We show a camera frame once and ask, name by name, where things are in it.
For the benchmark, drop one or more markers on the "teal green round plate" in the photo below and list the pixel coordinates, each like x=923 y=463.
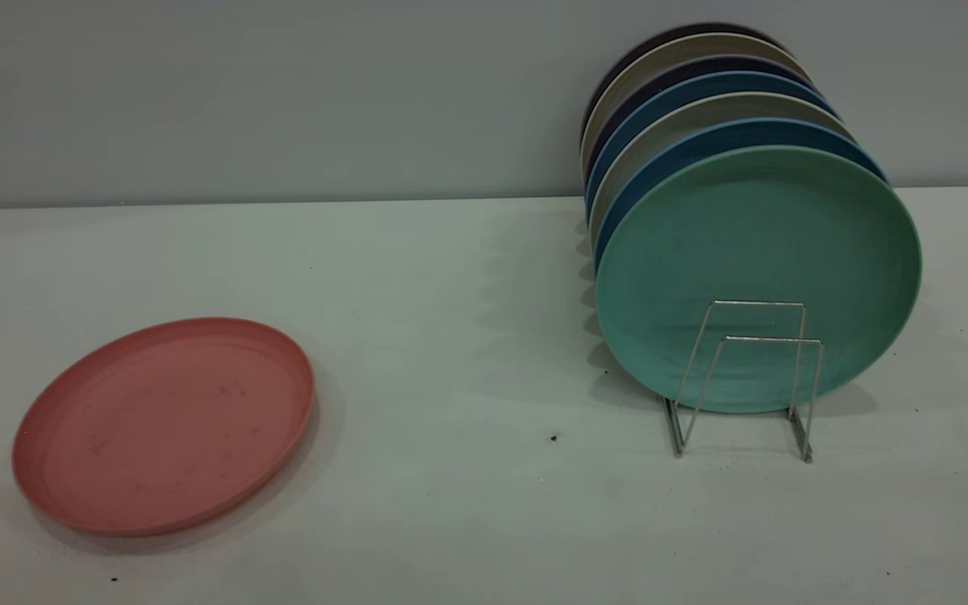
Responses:
x=753 y=244

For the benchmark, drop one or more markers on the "beige grey round plate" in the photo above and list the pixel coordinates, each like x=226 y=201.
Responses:
x=694 y=112
x=686 y=45

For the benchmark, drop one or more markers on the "dark brown round plate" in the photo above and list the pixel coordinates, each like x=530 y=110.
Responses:
x=652 y=40

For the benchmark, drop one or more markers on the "pink round plate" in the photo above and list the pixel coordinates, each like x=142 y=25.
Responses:
x=165 y=428

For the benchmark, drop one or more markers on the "dark purple round plate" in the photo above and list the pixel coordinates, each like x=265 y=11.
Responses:
x=686 y=66

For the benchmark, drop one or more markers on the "blue round plate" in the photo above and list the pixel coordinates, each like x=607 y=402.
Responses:
x=736 y=133
x=702 y=83

